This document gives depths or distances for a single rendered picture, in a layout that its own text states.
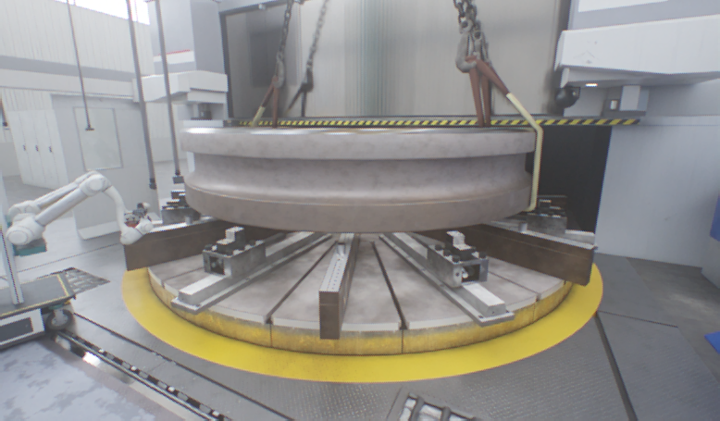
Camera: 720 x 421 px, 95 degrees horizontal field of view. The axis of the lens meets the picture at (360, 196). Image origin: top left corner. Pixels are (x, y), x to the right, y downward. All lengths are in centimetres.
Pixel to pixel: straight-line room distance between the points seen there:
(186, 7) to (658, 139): 714
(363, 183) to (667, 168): 411
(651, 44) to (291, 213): 328
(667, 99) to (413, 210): 294
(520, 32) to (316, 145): 368
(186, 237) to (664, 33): 484
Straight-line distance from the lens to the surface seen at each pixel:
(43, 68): 667
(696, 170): 587
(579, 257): 376
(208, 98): 658
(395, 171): 302
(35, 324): 402
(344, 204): 290
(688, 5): 425
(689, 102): 477
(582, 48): 364
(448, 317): 287
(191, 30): 665
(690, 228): 600
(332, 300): 238
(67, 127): 684
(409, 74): 581
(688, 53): 375
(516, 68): 552
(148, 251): 421
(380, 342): 285
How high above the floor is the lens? 180
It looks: 12 degrees down
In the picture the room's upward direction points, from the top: straight up
